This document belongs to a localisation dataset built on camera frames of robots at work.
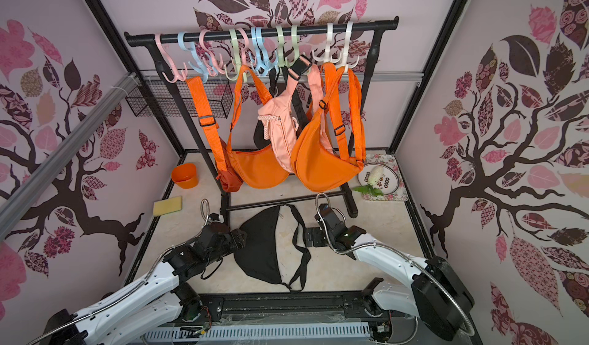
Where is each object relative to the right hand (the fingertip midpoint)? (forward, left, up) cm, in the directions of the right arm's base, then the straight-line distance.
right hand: (316, 232), depth 85 cm
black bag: (-5, +22, -7) cm, 24 cm away
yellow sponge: (+17, +64, -5) cm, 66 cm away
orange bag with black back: (+13, 0, +23) cm, 26 cm away
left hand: (-4, +27, +2) cm, 28 cm away
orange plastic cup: (+32, +61, -2) cm, 68 cm away
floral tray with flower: (+28, -33, -4) cm, 43 cm away
